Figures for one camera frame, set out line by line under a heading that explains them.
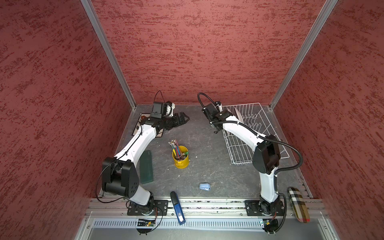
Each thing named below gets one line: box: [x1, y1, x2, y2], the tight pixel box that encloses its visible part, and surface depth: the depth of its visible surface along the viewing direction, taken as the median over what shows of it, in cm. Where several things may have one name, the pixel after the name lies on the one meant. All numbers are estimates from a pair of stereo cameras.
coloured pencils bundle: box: [168, 139, 189, 161], surface depth 83 cm
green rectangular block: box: [139, 150, 154, 184], surface depth 88 cm
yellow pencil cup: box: [172, 145, 190, 169], surface depth 84 cm
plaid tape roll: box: [287, 186, 311, 223], surface depth 74 cm
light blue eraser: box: [199, 183, 211, 191], surface depth 81 cm
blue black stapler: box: [170, 191, 186, 225], surface depth 72 cm
